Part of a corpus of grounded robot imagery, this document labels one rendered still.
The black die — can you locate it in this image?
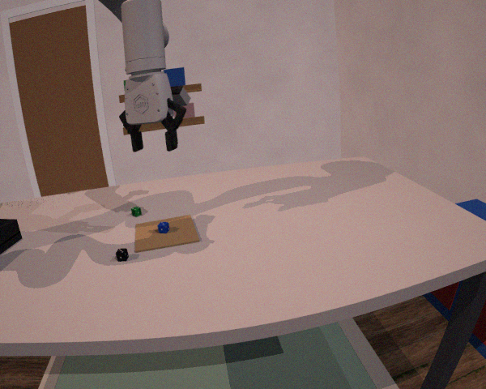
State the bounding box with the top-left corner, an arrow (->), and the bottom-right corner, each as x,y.
116,249 -> 129,262

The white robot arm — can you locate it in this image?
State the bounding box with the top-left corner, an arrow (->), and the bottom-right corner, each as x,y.
99,0 -> 190,106

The blue die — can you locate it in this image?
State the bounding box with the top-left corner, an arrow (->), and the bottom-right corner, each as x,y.
157,222 -> 169,233

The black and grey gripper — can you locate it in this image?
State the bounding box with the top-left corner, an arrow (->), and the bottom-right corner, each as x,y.
119,71 -> 186,152

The tan flat mat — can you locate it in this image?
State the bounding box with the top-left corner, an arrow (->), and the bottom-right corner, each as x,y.
135,215 -> 200,253

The green die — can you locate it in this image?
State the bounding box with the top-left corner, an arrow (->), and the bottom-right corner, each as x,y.
131,207 -> 142,217

